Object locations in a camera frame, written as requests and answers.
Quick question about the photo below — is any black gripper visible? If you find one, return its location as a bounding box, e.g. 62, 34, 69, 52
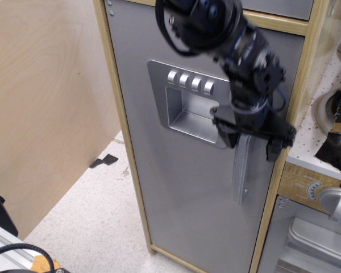
210, 102, 297, 162

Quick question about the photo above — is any silver fridge door handle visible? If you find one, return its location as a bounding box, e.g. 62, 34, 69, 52
231, 134, 254, 205

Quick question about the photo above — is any grey toy fridge door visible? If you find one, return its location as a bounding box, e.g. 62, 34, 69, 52
105, 0, 306, 273

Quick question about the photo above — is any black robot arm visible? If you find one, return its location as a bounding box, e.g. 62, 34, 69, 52
155, 1, 296, 162

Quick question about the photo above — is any silver ice dispenser panel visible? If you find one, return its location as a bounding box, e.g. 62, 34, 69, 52
147, 60, 230, 148

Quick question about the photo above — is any silver oven knob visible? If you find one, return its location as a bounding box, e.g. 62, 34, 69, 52
318, 187, 341, 222

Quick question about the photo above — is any white toy sink counter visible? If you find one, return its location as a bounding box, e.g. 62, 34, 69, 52
286, 36, 341, 180

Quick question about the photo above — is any grey toy oven door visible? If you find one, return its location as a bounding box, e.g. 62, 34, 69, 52
258, 196, 341, 272

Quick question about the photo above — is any grey freezer door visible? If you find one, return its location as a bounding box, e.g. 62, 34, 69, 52
241, 0, 314, 20

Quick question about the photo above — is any black tape on floor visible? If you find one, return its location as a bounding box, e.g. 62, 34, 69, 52
89, 154, 118, 169

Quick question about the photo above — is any plywood board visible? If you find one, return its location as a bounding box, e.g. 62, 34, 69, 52
0, 1, 120, 239

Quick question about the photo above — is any orange tape patch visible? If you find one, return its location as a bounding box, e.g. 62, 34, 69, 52
30, 255, 50, 272

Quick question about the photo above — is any black box at left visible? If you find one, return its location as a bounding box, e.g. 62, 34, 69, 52
0, 196, 19, 237

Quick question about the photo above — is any wooden toy kitchen frame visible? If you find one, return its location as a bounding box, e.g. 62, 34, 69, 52
92, 0, 341, 273

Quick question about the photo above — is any silver oven door handle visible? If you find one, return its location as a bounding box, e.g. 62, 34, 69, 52
288, 217, 341, 265

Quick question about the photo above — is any black braided cable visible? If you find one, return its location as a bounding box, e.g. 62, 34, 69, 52
0, 243, 55, 273

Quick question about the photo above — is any aluminium extrusion rail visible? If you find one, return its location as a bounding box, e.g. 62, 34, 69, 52
0, 220, 37, 271

